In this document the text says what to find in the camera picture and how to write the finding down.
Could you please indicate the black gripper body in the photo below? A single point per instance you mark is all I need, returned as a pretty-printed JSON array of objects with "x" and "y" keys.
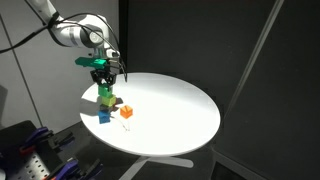
[{"x": 102, "y": 72}]

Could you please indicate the lime green block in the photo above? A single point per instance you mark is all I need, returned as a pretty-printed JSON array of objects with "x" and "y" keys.
[{"x": 109, "y": 100}]

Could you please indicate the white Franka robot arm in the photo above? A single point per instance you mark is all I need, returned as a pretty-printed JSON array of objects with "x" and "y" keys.
[{"x": 70, "y": 35}]

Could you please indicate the grey block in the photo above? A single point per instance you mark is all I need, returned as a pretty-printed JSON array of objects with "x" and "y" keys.
[{"x": 103, "y": 107}]

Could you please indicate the orange block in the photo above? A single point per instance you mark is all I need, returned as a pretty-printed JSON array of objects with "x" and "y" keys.
[{"x": 126, "y": 112}]

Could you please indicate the blue block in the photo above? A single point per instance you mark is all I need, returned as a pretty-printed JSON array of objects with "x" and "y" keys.
[{"x": 104, "y": 117}]

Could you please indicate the black clamp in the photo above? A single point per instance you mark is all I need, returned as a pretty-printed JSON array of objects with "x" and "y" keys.
[{"x": 63, "y": 139}]

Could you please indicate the black workbench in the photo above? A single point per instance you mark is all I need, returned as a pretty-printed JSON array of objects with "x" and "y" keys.
[{"x": 13, "y": 140}]

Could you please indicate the white table base legs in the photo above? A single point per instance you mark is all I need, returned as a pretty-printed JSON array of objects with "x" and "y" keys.
[{"x": 176, "y": 162}]

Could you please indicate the perforated metal board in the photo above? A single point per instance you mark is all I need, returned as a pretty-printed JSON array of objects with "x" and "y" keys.
[{"x": 35, "y": 168}]

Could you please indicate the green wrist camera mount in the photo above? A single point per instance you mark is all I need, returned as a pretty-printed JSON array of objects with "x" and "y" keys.
[{"x": 90, "y": 61}]

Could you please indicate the black vertical post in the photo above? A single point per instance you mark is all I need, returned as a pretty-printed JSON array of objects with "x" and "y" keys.
[{"x": 123, "y": 43}]

